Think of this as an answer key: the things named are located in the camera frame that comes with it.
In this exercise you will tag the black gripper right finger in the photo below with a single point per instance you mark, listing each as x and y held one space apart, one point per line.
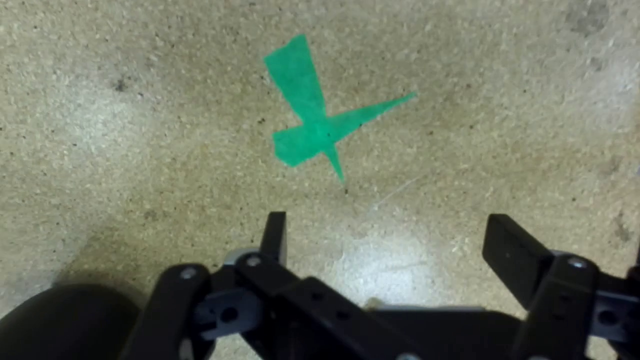
573 313

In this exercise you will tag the black mug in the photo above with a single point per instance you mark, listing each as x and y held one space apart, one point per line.
60 327

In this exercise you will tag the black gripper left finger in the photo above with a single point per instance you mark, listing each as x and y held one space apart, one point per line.
253 313

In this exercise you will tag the green tape cross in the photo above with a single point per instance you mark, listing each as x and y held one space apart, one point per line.
311 126

